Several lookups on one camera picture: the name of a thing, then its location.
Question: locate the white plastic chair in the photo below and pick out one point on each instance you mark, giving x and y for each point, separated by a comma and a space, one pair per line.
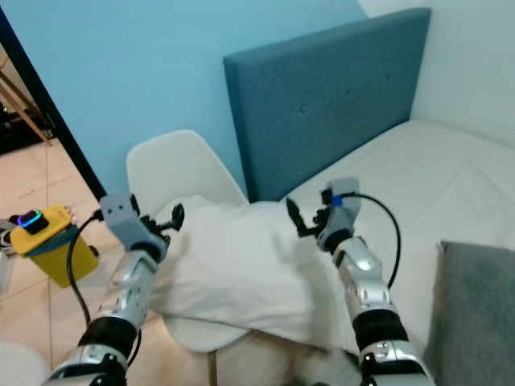
177, 165

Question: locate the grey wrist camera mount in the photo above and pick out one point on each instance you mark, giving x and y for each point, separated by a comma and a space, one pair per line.
125, 215
342, 205

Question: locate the wooden furniture frame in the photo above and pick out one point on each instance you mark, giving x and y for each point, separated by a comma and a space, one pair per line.
26, 112

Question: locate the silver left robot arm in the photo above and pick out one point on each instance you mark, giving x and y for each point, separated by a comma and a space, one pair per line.
125, 297

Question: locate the blue upholstered headboard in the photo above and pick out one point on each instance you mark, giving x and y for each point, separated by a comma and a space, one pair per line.
330, 96

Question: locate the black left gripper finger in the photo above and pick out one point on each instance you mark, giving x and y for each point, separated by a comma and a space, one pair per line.
177, 217

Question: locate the white bed mattress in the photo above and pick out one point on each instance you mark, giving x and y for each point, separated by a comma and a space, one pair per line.
442, 185

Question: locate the black device with blue light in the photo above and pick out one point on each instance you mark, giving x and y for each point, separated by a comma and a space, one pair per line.
36, 222

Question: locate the dark door frame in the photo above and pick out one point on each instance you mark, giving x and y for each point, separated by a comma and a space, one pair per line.
52, 112

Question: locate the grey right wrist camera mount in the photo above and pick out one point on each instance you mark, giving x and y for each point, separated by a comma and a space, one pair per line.
342, 205

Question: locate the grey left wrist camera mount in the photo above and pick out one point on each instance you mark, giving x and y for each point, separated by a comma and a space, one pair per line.
125, 215

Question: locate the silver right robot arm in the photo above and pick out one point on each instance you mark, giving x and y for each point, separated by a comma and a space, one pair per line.
370, 297

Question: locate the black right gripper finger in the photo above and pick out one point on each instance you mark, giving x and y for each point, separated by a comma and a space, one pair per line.
322, 199
295, 217

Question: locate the white pillow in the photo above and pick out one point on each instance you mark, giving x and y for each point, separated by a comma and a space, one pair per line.
233, 265

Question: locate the yellow plastic bin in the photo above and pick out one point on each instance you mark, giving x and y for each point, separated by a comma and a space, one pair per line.
66, 249

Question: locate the grey cushion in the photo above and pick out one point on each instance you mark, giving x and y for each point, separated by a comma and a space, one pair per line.
475, 314

